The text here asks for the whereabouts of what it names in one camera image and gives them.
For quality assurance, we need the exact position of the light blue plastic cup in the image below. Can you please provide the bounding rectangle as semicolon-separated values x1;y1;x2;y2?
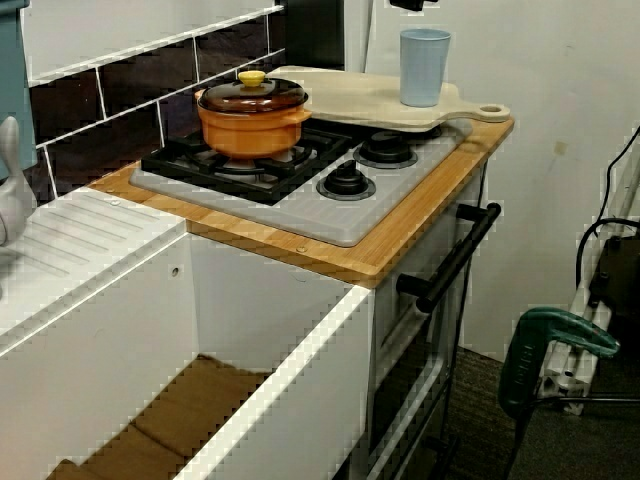
398;28;453;108

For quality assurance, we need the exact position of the smoked glass lid yellow knob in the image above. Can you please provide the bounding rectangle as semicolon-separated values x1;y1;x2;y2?
196;69;310;119

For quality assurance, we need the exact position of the black stove knob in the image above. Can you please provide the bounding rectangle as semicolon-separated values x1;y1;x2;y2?
316;160;377;201
352;132;419;169

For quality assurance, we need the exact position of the orange toy pot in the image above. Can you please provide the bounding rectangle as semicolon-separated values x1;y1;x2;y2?
194;89;314;160

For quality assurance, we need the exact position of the grey toy stove panel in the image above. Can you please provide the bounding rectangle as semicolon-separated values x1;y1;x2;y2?
128;117;475;248

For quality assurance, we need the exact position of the black burner grate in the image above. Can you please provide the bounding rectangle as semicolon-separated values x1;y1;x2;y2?
140;124;354;206

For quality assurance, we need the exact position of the dark tiled backsplash panel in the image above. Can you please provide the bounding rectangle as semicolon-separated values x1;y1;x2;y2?
22;0;289;199

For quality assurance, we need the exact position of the white oven door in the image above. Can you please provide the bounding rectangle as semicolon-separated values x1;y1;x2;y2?
367;169;489;480

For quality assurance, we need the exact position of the black box device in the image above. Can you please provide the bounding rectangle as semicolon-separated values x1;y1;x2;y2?
589;234;640;311

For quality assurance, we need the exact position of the green power drill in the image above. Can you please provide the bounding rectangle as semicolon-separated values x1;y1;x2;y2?
498;307;621;421

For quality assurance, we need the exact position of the teal box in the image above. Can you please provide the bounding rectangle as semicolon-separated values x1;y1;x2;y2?
0;0;39;181

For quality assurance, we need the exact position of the grey toy faucet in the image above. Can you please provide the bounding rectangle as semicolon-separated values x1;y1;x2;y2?
0;115;39;301

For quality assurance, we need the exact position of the white toy sink unit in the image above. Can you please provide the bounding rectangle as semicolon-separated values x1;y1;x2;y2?
0;187;375;480

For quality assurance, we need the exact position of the brown cloth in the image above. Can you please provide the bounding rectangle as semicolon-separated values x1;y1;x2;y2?
47;353;274;480

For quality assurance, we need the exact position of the wooden cutting board with handle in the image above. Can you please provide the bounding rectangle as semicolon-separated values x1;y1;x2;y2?
264;64;512;134

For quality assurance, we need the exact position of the black oven door handle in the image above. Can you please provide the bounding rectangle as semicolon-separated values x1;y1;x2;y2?
396;202;503;312

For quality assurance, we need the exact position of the thick black cable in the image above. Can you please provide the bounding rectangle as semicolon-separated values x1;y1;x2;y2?
574;217;640;301

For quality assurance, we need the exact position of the aluminium frame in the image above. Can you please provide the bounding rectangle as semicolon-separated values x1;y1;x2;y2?
537;154;640;417

